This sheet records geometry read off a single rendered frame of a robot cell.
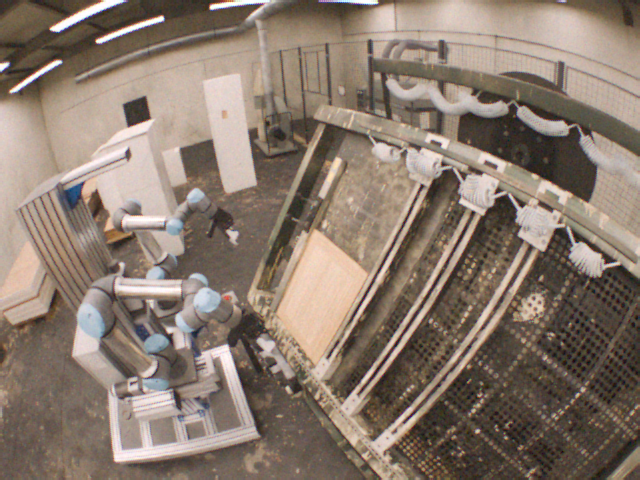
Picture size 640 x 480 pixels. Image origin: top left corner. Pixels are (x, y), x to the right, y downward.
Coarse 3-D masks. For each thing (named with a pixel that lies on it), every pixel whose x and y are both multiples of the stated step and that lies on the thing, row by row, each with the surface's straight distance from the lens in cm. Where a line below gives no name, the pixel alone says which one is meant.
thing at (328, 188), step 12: (336, 168) 149; (336, 180) 150; (324, 192) 151; (324, 204) 152; (312, 228) 154; (300, 240) 158; (300, 252) 158; (288, 264) 165; (288, 276) 164; (276, 300) 173
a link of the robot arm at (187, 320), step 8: (192, 296) 100; (184, 304) 100; (192, 304) 96; (184, 312) 97; (192, 312) 94; (176, 320) 99; (184, 320) 96; (192, 320) 95; (200, 320) 93; (184, 328) 98; (192, 328) 97
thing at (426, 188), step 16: (448, 144) 109; (416, 176) 110; (416, 192) 113; (432, 192) 114; (416, 208) 111; (400, 224) 114; (416, 224) 114; (400, 240) 112; (384, 256) 116; (400, 256) 117; (384, 272) 115; (368, 288) 121; (384, 288) 122; (368, 304) 121; (352, 320) 129; (336, 336) 133; (352, 336) 131; (336, 352) 134; (320, 368) 143; (336, 368) 145
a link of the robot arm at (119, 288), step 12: (108, 276) 117; (120, 276) 116; (192, 276) 108; (108, 288) 114; (120, 288) 113; (132, 288) 111; (144, 288) 109; (156, 288) 107; (168, 288) 106; (180, 288) 105; (192, 288) 103; (120, 300) 116; (180, 300) 108
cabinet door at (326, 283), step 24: (312, 240) 154; (312, 264) 153; (336, 264) 140; (288, 288) 167; (312, 288) 152; (336, 288) 139; (360, 288) 129; (288, 312) 168; (312, 312) 152; (336, 312) 139; (312, 336) 153; (312, 360) 155
